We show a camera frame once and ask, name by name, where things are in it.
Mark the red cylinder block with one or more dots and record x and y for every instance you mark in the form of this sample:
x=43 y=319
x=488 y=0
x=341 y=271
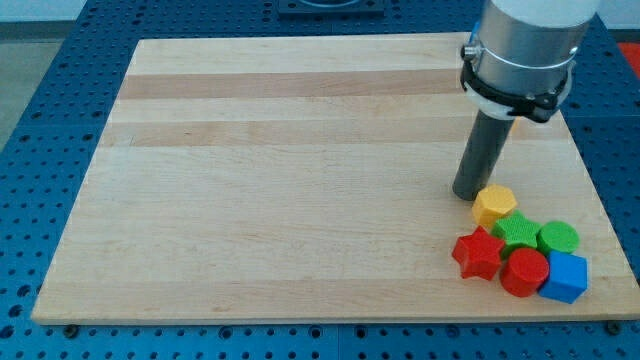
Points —
x=525 y=271

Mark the green star block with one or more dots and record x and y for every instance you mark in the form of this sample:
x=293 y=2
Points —
x=517 y=231

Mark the red star block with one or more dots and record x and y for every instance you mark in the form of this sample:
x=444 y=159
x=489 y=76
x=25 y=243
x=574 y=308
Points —
x=478 y=254

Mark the yellow hexagon block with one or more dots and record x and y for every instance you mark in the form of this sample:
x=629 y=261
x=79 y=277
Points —
x=492 y=203

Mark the blue cube block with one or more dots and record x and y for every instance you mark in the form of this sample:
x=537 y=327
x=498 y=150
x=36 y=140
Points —
x=568 y=277

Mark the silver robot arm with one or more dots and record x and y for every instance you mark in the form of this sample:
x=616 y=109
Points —
x=519 y=58

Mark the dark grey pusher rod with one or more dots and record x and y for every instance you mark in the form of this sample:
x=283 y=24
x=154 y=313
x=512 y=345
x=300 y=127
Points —
x=483 y=148

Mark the wooden board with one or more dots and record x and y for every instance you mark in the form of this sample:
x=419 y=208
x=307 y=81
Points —
x=308 y=180

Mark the green cylinder block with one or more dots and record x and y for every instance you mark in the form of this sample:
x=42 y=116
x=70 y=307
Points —
x=557 y=236

